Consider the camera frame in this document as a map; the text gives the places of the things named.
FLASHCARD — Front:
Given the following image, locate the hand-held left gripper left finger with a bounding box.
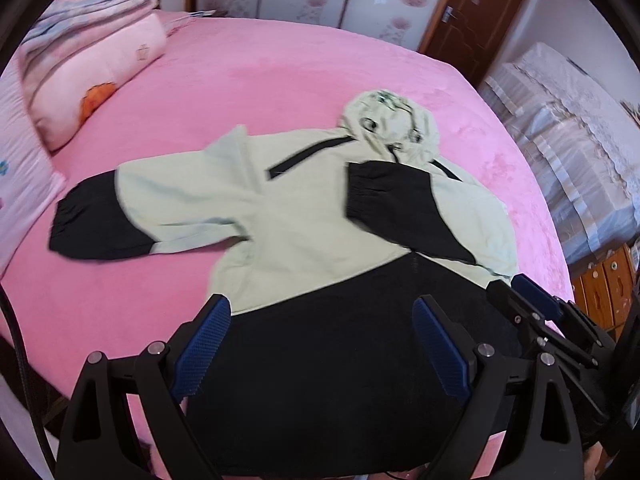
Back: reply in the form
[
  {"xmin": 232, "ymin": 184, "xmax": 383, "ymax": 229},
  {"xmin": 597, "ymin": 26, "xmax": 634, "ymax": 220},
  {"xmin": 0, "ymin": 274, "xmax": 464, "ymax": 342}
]
[{"xmin": 55, "ymin": 294, "xmax": 233, "ymax": 480}]

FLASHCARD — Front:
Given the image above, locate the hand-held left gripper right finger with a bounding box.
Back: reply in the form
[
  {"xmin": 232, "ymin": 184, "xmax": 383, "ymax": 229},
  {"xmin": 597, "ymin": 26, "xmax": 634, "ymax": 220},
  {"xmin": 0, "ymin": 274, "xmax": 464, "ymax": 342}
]
[{"xmin": 412, "ymin": 296, "xmax": 586, "ymax": 480}]

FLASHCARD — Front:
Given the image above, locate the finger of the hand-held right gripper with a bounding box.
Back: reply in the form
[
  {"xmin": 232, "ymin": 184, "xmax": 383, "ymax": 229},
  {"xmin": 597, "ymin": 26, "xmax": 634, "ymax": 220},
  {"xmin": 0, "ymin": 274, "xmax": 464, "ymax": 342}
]
[
  {"xmin": 511, "ymin": 273, "xmax": 576, "ymax": 326},
  {"xmin": 486, "ymin": 280, "xmax": 551, "ymax": 357}
]

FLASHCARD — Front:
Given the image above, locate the green and black hooded jacket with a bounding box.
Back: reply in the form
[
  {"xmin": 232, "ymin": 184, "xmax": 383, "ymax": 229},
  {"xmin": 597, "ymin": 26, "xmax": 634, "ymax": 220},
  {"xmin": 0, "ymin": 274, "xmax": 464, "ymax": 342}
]
[{"xmin": 48, "ymin": 89, "xmax": 521, "ymax": 476}]

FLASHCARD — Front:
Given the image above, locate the wooden cabinet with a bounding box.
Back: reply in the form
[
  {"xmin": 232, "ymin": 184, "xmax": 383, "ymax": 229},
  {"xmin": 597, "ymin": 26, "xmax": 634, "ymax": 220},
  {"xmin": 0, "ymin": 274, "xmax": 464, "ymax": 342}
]
[{"xmin": 570, "ymin": 242, "xmax": 640, "ymax": 342}]

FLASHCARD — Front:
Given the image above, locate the furniture under white lace cover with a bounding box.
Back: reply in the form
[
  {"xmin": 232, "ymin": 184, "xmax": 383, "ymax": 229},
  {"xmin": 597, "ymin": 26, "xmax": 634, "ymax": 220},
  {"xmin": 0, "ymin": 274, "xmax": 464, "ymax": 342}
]
[{"xmin": 477, "ymin": 42, "xmax": 640, "ymax": 267}]

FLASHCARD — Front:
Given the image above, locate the white and pink flower-print pillow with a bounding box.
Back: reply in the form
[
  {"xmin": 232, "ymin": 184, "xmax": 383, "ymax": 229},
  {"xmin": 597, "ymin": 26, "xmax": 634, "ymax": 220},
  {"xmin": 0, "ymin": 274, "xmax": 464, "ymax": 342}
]
[{"xmin": 0, "ymin": 65, "xmax": 68, "ymax": 276}]

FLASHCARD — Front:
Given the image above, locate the bed with pink blanket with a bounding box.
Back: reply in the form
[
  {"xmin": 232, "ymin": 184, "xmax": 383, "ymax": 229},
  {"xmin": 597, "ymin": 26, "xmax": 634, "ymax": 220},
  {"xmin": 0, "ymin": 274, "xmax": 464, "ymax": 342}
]
[{"xmin": 0, "ymin": 10, "xmax": 576, "ymax": 463}]

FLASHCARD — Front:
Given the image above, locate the brown wooden door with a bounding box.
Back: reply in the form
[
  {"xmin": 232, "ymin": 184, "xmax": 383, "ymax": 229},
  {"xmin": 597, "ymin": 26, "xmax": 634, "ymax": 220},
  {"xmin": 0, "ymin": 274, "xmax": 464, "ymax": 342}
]
[{"xmin": 417, "ymin": 0, "xmax": 533, "ymax": 87}]

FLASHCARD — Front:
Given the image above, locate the pink pillow with orange print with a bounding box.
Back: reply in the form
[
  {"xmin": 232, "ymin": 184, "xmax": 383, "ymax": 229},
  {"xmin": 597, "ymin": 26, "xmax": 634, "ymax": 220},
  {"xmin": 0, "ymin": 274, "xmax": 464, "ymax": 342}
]
[{"xmin": 20, "ymin": 12, "xmax": 168, "ymax": 153}]

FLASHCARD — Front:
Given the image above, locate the folded floral quilt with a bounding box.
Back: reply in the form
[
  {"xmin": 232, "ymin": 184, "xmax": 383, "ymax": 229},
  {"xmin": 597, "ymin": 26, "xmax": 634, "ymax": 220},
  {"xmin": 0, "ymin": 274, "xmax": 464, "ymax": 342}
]
[{"xmin": 20, "ymin": 0, "xmax": 162, "ymax": 61}]

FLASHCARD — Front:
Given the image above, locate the black cable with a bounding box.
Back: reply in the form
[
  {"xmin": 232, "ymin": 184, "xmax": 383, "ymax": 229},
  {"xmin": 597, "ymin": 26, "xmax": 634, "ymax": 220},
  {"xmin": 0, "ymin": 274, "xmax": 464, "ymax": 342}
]
[{"xmin": 0, "ymin": 280, "xmax": 57, "ymax": 480}]

